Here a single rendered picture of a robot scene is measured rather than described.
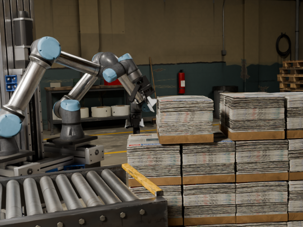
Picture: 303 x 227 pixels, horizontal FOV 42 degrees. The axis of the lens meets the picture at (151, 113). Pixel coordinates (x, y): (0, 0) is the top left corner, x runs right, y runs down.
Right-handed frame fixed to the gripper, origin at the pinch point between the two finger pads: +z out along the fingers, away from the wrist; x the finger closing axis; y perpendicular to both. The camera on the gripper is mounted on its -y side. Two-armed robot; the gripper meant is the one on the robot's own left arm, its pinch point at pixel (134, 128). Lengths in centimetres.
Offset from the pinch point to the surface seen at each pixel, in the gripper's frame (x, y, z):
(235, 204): 56, -38, 42
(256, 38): 268, 101, -739
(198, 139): 36, 0, 46
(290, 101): 85, 18, 41
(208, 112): 41, 14, 45
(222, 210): 48, -41, 42
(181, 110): 28, 16, 46
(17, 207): -32, -5, 127
